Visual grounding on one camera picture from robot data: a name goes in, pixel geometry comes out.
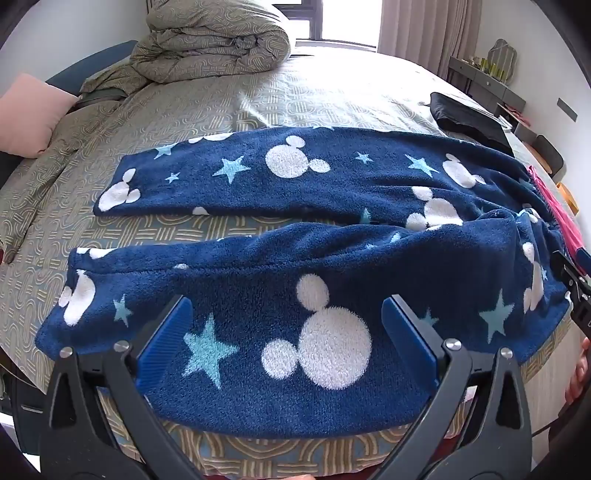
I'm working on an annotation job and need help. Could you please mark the black folded cloth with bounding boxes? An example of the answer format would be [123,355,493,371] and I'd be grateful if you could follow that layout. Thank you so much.
[429,91,515,155]

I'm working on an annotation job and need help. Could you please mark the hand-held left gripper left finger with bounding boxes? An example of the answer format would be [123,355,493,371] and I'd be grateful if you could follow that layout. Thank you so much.
[39,295,204,480]

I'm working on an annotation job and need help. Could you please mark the grey dresser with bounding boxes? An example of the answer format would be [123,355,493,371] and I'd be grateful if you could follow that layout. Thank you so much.
[448,55,527,116]

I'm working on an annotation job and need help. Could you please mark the dark chair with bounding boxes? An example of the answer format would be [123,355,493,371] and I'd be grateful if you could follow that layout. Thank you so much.
[531,134,565,178]

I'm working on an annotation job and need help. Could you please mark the pink pillow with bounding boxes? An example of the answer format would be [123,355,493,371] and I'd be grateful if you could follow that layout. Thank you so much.
[0,74,79,158]

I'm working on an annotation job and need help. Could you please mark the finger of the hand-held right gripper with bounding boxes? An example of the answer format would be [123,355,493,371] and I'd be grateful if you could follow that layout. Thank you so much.
[549,249,591,333]

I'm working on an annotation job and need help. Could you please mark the person's right hand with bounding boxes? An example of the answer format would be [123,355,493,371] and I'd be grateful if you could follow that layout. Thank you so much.
[566,337,591,404]

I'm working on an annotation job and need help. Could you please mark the pink cloth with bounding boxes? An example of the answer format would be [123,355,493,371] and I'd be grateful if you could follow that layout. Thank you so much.
[526,166,589,268]

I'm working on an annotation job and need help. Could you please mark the bed with patterned sheet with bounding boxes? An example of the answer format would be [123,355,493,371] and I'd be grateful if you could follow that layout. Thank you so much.
[0,51,583,480]

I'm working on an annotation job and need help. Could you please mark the blue star print fleece pants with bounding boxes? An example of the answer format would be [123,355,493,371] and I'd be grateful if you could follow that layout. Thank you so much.
[37,127,575,437]

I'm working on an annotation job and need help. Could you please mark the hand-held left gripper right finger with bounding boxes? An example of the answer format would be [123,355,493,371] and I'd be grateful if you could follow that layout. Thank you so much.
[369,295,536,480]

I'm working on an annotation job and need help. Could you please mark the folded patterned duvet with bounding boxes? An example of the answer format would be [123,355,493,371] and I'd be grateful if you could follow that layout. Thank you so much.
[81,0,291,100]

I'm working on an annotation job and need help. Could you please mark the beige curtain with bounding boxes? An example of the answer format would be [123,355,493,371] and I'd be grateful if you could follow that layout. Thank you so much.
[379,0,483,70]

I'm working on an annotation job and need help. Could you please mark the window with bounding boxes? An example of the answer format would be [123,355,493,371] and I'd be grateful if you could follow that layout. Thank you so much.
[295,0,384,47]

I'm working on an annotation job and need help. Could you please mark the dark blue headboard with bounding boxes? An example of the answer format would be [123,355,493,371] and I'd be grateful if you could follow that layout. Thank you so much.
[44,39,139,97]

